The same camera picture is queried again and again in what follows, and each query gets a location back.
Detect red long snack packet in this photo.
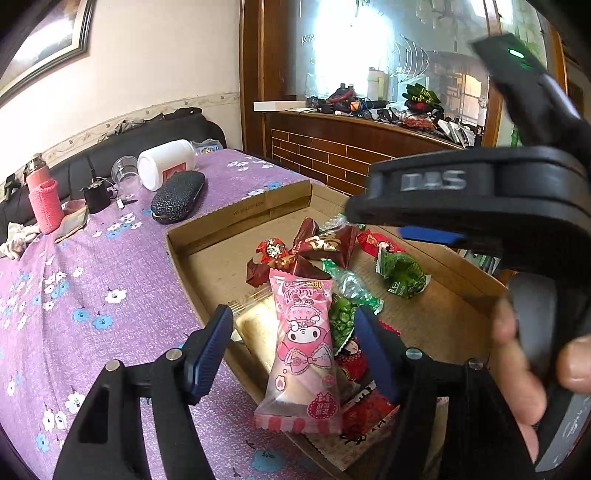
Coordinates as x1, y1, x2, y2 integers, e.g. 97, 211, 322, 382
356, 230, 405, 258
334, 320, 403, 384

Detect yellow cheese biscuit packet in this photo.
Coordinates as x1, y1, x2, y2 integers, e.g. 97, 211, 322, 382
229, 285, 279, 373

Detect red white rice cracker packet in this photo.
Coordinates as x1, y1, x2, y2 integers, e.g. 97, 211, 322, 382
307, 381, 400, 471

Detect green pea snack packet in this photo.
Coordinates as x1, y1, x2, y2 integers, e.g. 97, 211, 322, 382
376, 248, 431, 299

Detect pink cartoon snack packet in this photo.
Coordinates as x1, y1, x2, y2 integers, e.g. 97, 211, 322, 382
254, 269, 342, 435

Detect small red candy packet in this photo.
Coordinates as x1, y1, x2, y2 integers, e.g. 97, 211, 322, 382
256, 238, 290, 263

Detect dark red foil snack bag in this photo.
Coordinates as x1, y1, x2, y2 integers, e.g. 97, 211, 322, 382
246, 254, 331, 287

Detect person's right hand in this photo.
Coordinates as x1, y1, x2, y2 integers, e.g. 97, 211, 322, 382
491, 298, 591, 459

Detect green wrapped candy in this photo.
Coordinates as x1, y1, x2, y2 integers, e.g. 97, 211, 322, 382
322, 259, 385, 315

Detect purple floral tablecloth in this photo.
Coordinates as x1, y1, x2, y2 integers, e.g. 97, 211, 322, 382
1, 150, 329, 479

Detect black glasses case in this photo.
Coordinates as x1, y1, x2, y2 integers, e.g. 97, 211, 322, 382
150, 170, 206, 225

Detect small black cup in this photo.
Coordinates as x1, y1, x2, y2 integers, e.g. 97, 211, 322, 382
81, 178, 111, 214

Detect small notebook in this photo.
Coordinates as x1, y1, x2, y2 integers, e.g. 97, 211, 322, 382
54, 199, 88, 244

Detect white plastic jar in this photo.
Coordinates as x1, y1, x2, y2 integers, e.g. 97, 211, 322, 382
137, 139, 195, 191

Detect clear plastic cup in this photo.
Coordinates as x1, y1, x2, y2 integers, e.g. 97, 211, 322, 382
111, 155, 141, 198

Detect black leather sofa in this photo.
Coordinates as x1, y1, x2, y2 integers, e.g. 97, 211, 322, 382
0, 108, 228, 241

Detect white cloth gloves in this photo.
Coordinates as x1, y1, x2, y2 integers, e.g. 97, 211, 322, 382
0, 222, 40, 260

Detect pink knit-sleeved bottle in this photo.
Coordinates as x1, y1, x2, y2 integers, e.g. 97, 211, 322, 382
24, 153, 64, 234

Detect wooden cabinet counter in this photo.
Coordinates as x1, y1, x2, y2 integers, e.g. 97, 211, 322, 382
239, 1, 502, 194

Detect framed wall painting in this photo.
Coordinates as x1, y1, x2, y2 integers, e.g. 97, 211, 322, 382
1, 0, 96, 105

